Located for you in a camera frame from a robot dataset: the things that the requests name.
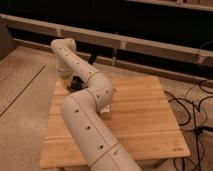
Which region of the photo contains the small white block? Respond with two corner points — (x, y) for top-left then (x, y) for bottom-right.
(100, 105), (111, 117)

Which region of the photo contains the grey shelf rail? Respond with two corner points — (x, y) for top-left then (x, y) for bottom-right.
(0, 13), (213, 67)

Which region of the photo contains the black cable bundle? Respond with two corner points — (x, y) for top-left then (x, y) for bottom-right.
(163, 79), (213, 171)

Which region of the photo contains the wooden board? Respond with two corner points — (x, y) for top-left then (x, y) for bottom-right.
(40, 76), (190, 168)

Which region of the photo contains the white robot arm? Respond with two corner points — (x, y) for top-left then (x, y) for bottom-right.
(51, 39), (142, 171)

